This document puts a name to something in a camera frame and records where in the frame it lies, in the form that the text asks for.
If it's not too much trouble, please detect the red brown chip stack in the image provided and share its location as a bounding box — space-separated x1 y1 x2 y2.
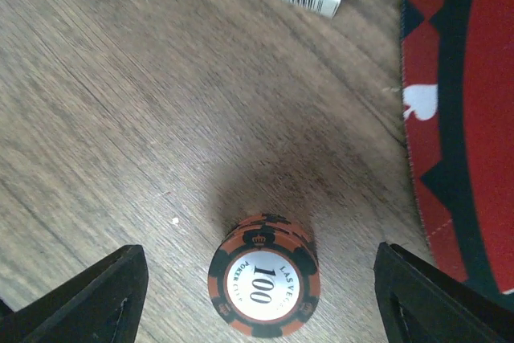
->
208 213 320 338

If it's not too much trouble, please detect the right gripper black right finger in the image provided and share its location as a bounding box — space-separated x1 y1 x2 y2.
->
373 243 513 342

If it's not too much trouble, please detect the round red black poker mat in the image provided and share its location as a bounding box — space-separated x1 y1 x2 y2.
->
402 0 513 309

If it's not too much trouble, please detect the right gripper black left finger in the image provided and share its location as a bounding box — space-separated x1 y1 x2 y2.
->
1 245 149 342

